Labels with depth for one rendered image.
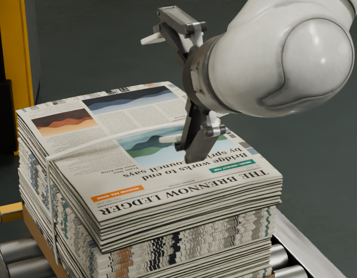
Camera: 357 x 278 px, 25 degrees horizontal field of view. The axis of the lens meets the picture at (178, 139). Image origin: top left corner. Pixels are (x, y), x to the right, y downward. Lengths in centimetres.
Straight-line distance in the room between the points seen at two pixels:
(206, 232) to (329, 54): 48
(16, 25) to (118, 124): 189
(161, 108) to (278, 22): 63
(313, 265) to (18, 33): 202
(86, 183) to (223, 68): 39
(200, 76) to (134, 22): 392
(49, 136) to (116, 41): 326
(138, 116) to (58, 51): 311
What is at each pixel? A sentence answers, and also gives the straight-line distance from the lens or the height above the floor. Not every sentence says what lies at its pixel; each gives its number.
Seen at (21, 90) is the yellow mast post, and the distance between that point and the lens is 324.
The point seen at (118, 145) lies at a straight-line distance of 122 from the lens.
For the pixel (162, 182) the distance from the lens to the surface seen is 112.
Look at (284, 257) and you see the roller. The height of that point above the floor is 79.
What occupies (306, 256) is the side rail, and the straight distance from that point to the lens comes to 138.
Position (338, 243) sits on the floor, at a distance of 283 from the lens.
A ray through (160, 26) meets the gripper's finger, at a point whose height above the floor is 126.
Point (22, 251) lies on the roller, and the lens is 142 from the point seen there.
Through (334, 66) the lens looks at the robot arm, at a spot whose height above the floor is 133.
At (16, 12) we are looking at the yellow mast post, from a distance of 312.
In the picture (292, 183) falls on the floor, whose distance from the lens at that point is 314.
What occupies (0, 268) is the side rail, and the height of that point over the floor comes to 80.
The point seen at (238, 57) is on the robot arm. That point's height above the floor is 132.
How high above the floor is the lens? 161
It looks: 28 degrees down
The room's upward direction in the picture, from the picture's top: straight up
